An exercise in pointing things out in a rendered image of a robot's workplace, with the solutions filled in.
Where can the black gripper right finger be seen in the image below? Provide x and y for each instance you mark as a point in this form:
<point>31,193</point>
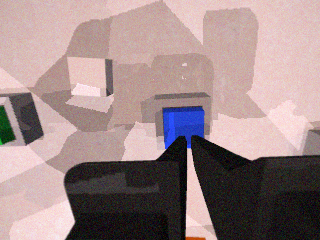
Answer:
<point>240,193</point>

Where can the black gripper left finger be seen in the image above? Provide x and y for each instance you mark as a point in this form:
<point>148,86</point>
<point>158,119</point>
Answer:
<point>144,186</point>

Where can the blue button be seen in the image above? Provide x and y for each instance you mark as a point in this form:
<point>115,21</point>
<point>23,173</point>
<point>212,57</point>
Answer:
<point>181,114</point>

